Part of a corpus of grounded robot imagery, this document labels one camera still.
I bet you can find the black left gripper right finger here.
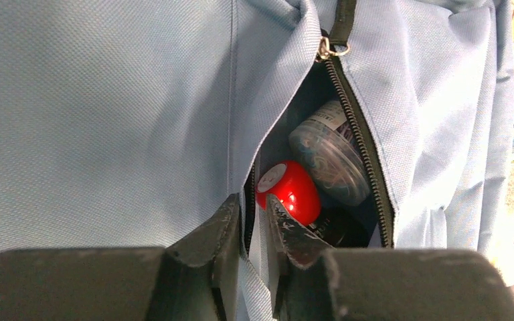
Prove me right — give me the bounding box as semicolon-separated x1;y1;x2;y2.
266;194;514;320

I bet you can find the red knob toy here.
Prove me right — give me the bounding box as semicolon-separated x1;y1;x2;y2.
255;160;371;248

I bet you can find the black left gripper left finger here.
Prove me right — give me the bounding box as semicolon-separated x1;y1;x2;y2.
0;194;240;320

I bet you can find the blue student backpack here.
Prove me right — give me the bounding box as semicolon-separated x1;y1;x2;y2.
0;1;514;320

